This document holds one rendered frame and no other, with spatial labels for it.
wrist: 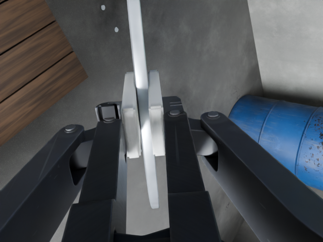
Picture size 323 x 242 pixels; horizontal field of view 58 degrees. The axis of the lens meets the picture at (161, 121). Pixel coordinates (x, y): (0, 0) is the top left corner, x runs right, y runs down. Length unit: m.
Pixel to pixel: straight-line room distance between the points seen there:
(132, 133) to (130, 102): 0.02
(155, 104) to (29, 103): 0.73
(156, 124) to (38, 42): 0.73
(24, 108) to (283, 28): 1.96
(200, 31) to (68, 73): 1.18
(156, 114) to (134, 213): 1.71
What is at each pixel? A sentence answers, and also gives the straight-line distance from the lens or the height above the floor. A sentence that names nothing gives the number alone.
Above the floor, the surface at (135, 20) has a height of 0.99.
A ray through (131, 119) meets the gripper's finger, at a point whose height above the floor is 1.02.
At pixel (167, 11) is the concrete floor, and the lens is 1.69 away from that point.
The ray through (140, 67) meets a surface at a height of 1.00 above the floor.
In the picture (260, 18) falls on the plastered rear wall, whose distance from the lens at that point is 2.44.
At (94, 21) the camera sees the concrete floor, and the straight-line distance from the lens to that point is 1.37.
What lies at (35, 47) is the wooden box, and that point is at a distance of 0.86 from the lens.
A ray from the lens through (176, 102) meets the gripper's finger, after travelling 0.17.
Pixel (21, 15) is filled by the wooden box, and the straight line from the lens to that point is 0.85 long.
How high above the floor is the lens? 1.13
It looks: 40 degrees down
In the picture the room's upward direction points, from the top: 107 degrees clockwise
